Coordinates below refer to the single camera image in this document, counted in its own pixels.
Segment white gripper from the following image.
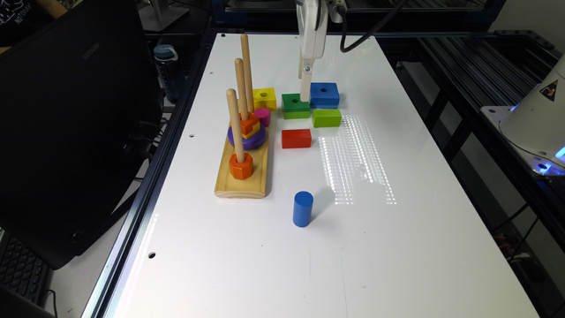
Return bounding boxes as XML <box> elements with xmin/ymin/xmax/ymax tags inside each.
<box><xmin>297</xmin><ymin>0</ymin><xmax>328</xmax><ymax>102</ymax></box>

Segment dark green square block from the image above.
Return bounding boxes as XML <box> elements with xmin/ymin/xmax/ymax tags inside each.
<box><xmin>282</xmin><ymin>93</ymin><xmax>310</xmax><ymax>119</ymax></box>

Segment person forearm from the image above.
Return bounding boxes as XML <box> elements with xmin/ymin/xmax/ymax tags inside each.
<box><xmin>34</xmin><ymin>0</ymin><xmax>68</xmax><ymax>19</ymax></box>

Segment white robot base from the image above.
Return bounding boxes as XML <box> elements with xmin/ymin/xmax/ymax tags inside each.
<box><xmin>481</xmin><ymin>59</ymin><xmax>564</xmax><ymax>178</ymax></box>

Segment blue square block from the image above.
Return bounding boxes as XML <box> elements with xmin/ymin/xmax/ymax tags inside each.
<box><xmin>310</xmin><ymin>82</ymin><xmax>340</xmax><ymax>109</ymax></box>

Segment yellow square block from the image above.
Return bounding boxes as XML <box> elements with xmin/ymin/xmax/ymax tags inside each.
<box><xmin>253</xmin><ymin>87</ymin><xmax>277</xmax><ymax>111</ymax></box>

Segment light green rectangular block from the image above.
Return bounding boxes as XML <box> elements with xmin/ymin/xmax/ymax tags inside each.
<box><xmin>313</xmin><ymin>109</ymin><xmax>342</xmax><ymax>128</ymax></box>

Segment pink cylinder block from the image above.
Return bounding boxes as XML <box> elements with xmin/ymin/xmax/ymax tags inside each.
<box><xmin>254</xmin><ymin>108</ymin><xmax>271</xmax><ymax>127</ymax></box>

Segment red rectangular block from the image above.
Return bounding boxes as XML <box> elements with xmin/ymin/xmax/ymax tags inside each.
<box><xmin>282</xmin><ymin>129</ymin><xmax>312</xmax><ymax>148</ymax></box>

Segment orange hexagon block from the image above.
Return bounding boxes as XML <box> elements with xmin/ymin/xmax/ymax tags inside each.
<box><xmin>229</xmin><ymin>153</ymin><xmax>253</xmax><ymax>180</ymax></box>

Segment blue cylinder block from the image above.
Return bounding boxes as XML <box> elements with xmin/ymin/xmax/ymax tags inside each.
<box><xmin>292</xmin><ymin>191</ymin><xmax>313</xmax><ymax>227</ymax></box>

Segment middle wooden peg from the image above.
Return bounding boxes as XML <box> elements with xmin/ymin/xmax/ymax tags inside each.
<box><xmin>235</xmin><ymin>57</ymin><xmax>249</xmax><ymax>121</ymax></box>

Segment wooden peg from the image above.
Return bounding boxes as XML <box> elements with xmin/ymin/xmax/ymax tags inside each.
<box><xmin>235</xmin><ymin>57</ymin><xmax>249</xmax><ymax>121</ymax></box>
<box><xmin>241</xmin><ymin>34</ymin><xmax>254</xmax><ymax>113</ymax></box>
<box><xmin>226</xmin><ymin>88</ymin><xmax>245</xmax><ymax>163</ymax></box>

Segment rear wooden peg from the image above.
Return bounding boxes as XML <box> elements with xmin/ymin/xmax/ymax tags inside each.
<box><xmin>241</xmin><ymin>34</ymin><xmax>254</xmax><ymax>113</ymax></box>

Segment orange and yellow stacked blocks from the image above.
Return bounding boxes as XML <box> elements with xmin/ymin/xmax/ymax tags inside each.
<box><xmin>239</xmin><ymin>113</ymin><xmax>260</xmax><ymax>140</ymax></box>

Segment front wooden peg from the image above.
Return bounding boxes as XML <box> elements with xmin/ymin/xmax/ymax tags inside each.
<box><xmin>226</xmin><ymin>88</ymin><xmax>245</xmax><ymax>163</ymax></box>

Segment wooden peg base board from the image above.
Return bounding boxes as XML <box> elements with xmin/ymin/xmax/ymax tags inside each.
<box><xmin>215</xmin><ymin>126</ymin><xmax>269</xmax><ymax>199</ymax></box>

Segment dark water bottle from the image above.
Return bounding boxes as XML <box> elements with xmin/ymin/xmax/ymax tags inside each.
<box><xmin>154</xmin><ymin>44</ymin><xmax>185</xmax><ymax>103</ymax></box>

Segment silver monitor stand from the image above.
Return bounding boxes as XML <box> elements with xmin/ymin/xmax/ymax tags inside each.
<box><xmin>138</xmin><ymin>0</ymin><xmax>190</xmax><ymax>32</ymax></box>

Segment black Samsung monitor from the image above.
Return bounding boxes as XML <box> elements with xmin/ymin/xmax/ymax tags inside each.
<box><xmin>1</xmin><ymin>0</ymin><xmax>162</xmax><ymax>269</ymax></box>

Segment black keyboard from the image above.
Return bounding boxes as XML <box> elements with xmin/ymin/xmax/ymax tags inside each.
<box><xmin>1</xmin><ymin>231</ymin><xmax>50</xmax><ymax>307</ymax></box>

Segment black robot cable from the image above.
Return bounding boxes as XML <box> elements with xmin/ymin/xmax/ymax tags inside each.
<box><xmin>338</xmin><ymin>0</ymin><xmax>410</xmax><ymax>54</ymax></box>

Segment purple ring block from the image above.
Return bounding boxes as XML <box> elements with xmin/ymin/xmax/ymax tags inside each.
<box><xmin>242</xmin><ymin>124</ymin><xmax>267</xmax><ymax>150</ymax></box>

